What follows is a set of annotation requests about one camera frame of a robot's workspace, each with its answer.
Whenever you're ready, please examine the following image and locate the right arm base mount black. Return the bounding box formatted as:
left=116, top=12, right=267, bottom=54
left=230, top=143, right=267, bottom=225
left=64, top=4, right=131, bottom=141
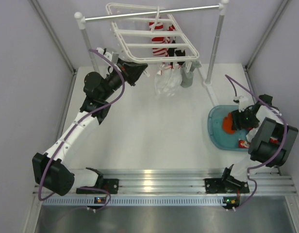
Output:
left=204, top=178, right=249, bottom=194

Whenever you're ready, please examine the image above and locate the grey sock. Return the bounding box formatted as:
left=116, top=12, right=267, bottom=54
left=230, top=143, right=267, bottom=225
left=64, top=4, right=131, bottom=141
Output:
left=181, top=61, right=201, bottom=88

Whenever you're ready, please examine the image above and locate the black sock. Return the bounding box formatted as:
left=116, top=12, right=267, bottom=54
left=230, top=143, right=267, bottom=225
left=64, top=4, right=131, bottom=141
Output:
left=167, top=39, right=176, bottom=67
left=175, top=50, right=186, bottom=66

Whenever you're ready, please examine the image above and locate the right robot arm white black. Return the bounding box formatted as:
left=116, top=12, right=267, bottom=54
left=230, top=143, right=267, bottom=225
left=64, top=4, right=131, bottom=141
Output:
left=220, top=94, right=299, bottom=193

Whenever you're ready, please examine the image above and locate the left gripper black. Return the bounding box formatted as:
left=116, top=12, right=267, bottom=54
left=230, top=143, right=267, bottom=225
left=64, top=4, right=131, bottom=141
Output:
left=100, top=58, right=147, bottom=100

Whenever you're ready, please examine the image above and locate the white sock red trim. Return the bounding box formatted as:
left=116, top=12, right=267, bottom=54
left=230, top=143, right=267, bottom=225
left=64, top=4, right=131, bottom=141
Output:
left=154, top=65, right=172, bottom=96
left=166, top=64, right=182, bottom=96

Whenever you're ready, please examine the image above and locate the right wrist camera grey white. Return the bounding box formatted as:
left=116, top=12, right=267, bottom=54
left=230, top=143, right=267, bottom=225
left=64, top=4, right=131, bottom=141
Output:
left=233, top=96, right=250, bottom=112

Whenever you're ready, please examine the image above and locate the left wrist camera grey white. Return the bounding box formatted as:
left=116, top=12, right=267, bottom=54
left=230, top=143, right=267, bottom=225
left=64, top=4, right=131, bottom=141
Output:
left=97, top=47, right=119, bottom=64

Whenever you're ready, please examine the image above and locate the white plastic sock hanger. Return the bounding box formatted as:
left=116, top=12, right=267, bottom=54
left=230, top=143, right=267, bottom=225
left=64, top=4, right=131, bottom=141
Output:
left=106, top=3, right=199, bottom=64

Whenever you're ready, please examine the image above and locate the orange sock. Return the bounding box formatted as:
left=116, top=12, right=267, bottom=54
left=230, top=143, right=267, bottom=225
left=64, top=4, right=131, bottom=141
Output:
left=222, top=113, right=236, bottom=135
left=238, top=140, right=250, bottom=149

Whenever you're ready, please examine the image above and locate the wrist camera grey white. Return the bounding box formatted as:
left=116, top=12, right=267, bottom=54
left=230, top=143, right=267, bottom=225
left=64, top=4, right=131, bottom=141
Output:
left=233, top=96, right=250, bottom=112
left=97, top=47, right=119, bottom=64

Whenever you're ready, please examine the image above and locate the silver metal clothes rack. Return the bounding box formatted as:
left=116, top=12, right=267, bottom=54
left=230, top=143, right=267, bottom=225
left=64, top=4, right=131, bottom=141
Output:
left=74, top=0, right=229, bottom=85

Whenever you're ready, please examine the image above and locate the blue plastic basin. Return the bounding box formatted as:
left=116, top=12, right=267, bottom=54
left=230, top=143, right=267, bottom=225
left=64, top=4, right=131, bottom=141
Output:
left=206, top=104, right=286, bottom=152

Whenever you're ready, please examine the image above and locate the aluminium mounting rail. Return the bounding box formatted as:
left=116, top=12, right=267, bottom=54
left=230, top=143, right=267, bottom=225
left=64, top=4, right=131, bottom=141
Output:
left=102, top=168, right=297, bottom=196

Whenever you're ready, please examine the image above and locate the red white striped sock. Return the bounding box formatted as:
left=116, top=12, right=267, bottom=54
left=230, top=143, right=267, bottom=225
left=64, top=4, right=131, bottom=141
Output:
left=165, top=24, right=176, bottom=57
left=149, top=22, right=168, bottom=57

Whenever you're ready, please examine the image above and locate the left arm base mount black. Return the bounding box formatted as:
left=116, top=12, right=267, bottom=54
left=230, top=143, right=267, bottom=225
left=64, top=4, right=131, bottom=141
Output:
left=101, top=179, right=119, bottom=194

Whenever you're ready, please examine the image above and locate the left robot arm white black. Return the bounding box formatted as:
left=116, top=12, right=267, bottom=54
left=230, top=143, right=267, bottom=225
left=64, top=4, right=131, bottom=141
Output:
left=32, top=59, right=148, bottom=196

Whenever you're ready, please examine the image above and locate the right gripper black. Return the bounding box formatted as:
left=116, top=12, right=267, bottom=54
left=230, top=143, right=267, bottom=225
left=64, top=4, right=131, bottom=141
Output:
left=232, top=107, right=261, bottom=131

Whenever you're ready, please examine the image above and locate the slotted grey cable duct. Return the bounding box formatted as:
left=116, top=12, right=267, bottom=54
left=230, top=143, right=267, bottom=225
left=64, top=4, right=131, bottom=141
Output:
left=42, top=195, right=239, bottom=207

